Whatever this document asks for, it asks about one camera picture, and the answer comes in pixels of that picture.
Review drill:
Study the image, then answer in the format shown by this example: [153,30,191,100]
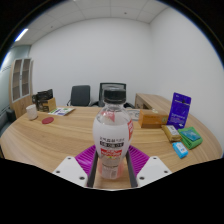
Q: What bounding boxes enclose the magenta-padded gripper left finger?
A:
[52,144,100,189]

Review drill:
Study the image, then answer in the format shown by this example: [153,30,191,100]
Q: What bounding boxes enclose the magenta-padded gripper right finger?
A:
[125,145,173,188]

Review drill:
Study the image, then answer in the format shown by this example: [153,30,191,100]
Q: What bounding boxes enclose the clear drink bottle black cap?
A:
[92,87,135,180]

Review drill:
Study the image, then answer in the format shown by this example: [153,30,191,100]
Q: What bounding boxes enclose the small blue packet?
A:
[171,141,189,159]

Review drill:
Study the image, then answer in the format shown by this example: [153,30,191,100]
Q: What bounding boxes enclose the tan snack packet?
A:
[161,124,183,143]

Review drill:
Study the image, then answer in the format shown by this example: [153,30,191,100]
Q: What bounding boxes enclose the green cloth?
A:
[177,126,204,150]

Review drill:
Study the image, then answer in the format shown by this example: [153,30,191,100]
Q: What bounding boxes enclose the orange-brown box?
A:
[137,108,169,130]

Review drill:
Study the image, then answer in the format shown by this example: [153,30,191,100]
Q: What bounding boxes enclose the clear plastic packet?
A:
[128,109,141,122]

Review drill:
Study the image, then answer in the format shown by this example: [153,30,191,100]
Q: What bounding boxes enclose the white sticker sheet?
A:
[48,106,76,117]

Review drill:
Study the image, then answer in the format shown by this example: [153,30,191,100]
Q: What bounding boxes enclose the purple pouch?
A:
[166,92,192,130]

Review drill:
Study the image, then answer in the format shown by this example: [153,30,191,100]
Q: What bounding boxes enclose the brown carton with gold label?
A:
[37,97,57,113]

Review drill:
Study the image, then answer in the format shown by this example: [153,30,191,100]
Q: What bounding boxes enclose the wooden side desk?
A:
[134,92,174,114]

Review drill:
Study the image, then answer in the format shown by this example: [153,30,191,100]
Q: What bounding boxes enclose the black padded office chair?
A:
[66,84,92,108]

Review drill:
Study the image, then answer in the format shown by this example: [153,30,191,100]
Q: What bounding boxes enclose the flat black carton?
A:
[32,88,54,105]

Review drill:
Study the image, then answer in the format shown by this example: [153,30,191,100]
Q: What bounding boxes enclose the black sofa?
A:
[0,108,18,134]

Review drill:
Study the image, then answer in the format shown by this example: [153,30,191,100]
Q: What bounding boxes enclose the black mesh office chair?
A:
[89,82,136,109]

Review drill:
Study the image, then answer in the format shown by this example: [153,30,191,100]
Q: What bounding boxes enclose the wooden glass-door shelf unit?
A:
[8,57,34,119]

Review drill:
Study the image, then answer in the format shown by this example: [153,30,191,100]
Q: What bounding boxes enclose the rectangular ceiling light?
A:
[14,28,30,43]

